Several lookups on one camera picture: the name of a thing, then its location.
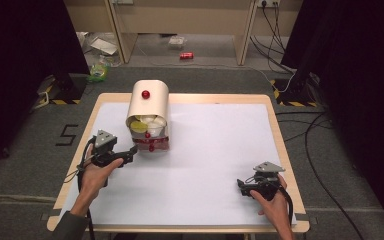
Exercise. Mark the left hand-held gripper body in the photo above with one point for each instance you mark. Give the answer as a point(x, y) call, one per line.
point(104, 155)

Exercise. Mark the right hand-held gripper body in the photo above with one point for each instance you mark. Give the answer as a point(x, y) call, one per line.
point(263, 185)

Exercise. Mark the cream storage box red knobs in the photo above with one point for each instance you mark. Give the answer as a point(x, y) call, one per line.
point(148, 100)

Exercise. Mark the person's right hand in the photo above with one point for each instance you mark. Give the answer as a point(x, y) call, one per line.
point(273, 206)

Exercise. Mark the person's left hand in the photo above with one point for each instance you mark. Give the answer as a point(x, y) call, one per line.
point(95, 178)

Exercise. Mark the yellow cup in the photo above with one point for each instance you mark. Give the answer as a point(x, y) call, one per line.
point(138, 126)

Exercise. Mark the white table sheet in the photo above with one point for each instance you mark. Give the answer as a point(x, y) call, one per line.
point(196, 166)

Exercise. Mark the black stand base hazard tape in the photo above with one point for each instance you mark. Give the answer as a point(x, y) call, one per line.
point(291, 96)
point(65, 93)

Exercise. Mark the wooden table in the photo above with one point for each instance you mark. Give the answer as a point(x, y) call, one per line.
point(186, 98)

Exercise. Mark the green plastic bag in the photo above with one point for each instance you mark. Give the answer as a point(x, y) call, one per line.
point(98, 71)

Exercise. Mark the pile of white papers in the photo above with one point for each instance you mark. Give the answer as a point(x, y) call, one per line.
point(101, 45)

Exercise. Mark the red drink can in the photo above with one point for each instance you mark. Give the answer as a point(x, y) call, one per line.
point(186, 55)

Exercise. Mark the clear plastic container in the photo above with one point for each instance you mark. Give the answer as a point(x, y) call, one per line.
point(176, 41)

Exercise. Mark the black curtain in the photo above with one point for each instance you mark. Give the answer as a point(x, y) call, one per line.
point(356, 83)
point(20, 66)

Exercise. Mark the beige desk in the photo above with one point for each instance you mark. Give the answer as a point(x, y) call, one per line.
point(186, 16)

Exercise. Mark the white wall socket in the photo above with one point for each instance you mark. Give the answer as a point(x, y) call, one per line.
point(268, 3)

